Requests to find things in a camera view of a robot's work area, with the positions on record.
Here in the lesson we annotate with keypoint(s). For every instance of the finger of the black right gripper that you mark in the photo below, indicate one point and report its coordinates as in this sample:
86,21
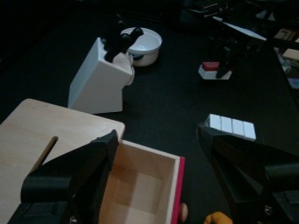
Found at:
212,48
229,62

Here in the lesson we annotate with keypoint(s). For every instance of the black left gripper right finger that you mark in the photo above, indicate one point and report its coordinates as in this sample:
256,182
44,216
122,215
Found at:
248,172

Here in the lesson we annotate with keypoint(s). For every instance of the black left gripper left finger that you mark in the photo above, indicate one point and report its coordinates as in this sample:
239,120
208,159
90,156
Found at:
77,175

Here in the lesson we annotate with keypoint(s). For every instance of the salmon sushi toy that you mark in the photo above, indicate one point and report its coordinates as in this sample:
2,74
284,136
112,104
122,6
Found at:
212,70

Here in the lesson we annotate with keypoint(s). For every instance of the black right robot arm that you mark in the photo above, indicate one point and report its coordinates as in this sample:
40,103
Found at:
237,32

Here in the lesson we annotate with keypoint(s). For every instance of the white segmented rice block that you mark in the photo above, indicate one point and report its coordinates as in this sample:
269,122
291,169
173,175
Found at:
232,126

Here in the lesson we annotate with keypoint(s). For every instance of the white toy pot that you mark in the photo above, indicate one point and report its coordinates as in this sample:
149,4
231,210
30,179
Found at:
144,46

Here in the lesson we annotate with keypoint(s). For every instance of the yellow toy piece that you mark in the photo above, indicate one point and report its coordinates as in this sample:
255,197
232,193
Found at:
217,218

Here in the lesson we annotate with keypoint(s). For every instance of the wooden box with red edge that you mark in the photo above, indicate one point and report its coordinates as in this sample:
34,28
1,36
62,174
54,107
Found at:
146,186

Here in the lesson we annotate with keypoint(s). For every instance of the pink round toy piece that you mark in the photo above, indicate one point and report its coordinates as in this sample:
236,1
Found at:
182,212

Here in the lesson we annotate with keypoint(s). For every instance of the white knife block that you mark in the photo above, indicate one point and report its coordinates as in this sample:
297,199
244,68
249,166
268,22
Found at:
98,83

